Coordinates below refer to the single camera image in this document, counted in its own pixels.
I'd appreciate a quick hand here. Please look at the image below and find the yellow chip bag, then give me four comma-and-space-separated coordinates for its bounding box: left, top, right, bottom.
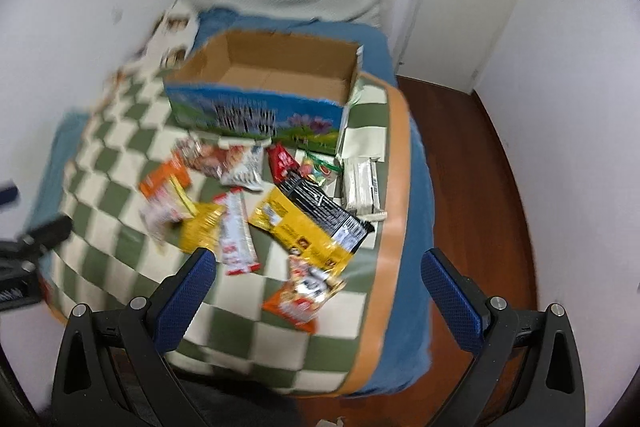
179, 202, 226, 254

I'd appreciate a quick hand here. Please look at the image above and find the red white long snack pack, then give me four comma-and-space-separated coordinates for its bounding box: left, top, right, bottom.
214, 187, 260, 275

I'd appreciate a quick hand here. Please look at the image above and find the orange panda snack bag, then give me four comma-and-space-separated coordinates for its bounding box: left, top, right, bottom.
262, 255, 346, 335

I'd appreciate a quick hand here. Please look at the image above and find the grey white snack bag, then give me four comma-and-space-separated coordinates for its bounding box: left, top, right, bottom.
219, 145, 264, 192

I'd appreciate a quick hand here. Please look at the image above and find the yellow black snack pack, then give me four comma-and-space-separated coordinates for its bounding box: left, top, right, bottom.
248, 171, 374, 277

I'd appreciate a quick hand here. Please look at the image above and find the red triangular candy packet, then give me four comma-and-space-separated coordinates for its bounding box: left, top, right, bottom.
267, 143, 299, 185

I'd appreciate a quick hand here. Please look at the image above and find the white biscuit pack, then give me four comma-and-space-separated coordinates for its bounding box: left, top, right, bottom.
342, 157, 387, 222

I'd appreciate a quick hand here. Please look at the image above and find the watermelon gum ball bag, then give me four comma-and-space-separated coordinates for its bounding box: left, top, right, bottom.
298, 152, 342, 187

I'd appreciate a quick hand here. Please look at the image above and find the brown cracker packet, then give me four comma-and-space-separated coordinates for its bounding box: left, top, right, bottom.
174, 136, 209, 176

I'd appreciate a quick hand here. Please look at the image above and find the blue bed sheet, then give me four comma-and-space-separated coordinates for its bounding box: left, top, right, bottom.
32, 8, 435, 395

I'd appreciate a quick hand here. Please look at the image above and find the green white checkered blanket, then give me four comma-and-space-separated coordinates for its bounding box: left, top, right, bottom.
42, 76, 413, 395

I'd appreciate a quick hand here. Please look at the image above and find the bear print pillow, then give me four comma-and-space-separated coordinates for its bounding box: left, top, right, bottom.
132, 0, 200, 72

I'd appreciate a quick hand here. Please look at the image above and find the cardboard milk box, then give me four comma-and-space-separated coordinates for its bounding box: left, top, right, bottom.
164, 30, 362, 155

